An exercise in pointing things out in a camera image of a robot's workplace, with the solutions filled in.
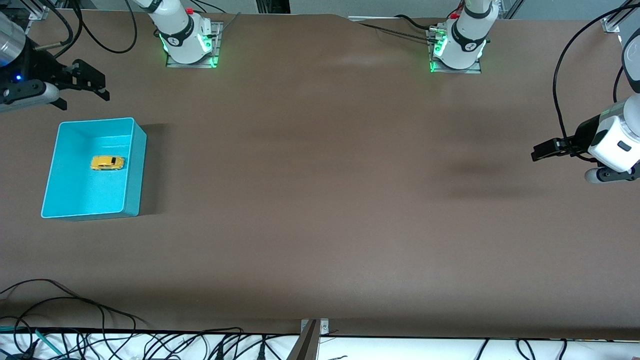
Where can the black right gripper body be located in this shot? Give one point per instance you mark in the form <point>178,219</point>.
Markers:
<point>34,66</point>

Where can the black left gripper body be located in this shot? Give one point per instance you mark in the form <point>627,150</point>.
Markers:
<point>583,134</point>

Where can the yellow beetle toy car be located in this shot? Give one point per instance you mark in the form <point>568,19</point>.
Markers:
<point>106,163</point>

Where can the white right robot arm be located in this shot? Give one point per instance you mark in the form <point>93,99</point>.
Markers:
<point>180,35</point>

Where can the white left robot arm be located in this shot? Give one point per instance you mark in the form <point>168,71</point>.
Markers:
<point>615,145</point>

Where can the turquoise plastic bin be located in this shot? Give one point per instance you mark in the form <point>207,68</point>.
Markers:
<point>80,195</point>

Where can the white lower shelf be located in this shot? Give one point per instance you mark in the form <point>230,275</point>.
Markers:
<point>400,350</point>

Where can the aluminium frame profile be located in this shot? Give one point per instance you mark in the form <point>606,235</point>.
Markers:
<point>612,26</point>
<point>37,10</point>

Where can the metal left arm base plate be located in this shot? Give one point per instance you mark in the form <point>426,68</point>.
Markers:
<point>477,67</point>

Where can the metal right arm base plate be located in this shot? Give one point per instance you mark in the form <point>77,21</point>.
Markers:
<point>216,45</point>

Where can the small metal bracket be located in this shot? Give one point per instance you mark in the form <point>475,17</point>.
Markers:
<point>324,326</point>

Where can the grey camera pole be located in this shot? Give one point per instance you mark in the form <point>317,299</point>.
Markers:
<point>305,345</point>

